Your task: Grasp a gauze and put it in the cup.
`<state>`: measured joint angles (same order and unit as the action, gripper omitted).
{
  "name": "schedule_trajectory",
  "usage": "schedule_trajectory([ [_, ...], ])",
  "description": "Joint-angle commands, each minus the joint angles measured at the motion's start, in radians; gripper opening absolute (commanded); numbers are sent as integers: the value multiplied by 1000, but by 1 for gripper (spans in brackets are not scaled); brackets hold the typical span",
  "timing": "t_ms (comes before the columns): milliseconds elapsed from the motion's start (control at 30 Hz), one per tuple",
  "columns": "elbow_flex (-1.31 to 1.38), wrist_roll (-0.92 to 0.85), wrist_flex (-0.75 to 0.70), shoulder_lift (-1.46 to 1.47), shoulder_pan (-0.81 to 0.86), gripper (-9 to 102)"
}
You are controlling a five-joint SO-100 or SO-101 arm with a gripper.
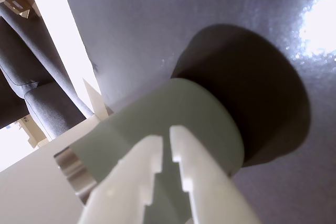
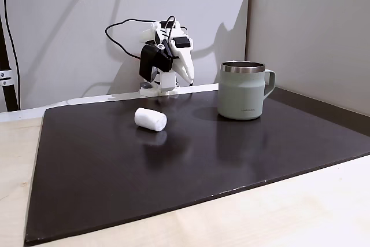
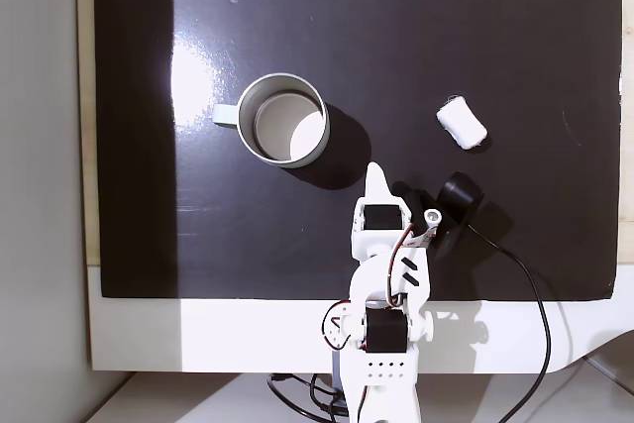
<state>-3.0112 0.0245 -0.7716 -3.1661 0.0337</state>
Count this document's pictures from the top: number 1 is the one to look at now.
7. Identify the sage green steel-rimmed mug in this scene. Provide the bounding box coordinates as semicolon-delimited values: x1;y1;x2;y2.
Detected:
54;77;245;224

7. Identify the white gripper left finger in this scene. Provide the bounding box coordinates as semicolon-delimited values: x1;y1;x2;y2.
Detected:
78;135;163;224

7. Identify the grey fabric sofa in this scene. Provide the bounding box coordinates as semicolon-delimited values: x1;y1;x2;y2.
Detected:
0;2;95;141

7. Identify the brown cardboard box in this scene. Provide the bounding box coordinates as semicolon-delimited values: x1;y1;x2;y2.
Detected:
3;0;37;19

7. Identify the black table mat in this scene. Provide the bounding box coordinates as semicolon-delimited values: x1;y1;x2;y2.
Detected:
57;0;336;224

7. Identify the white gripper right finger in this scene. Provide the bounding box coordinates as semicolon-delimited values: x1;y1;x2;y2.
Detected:
169;125;261;224

